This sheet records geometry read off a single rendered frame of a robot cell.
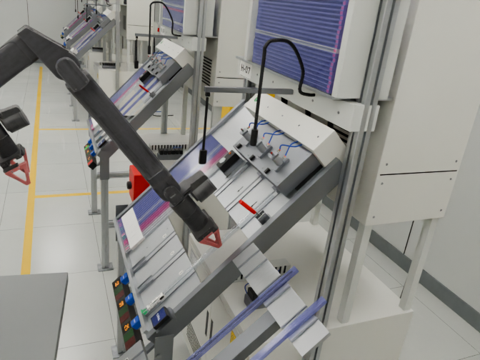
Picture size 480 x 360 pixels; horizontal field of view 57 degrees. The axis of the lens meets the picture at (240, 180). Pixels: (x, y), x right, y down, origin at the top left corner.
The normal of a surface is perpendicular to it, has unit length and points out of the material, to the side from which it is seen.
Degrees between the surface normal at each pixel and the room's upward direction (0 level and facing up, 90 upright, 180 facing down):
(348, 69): 90
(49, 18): 90
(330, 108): 90
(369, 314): 0
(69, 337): 0
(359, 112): 90
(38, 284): 0
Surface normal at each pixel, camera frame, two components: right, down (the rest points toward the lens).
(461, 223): -0.92, 0.05
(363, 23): 0.37, 0.39
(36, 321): 0.11, -0.92
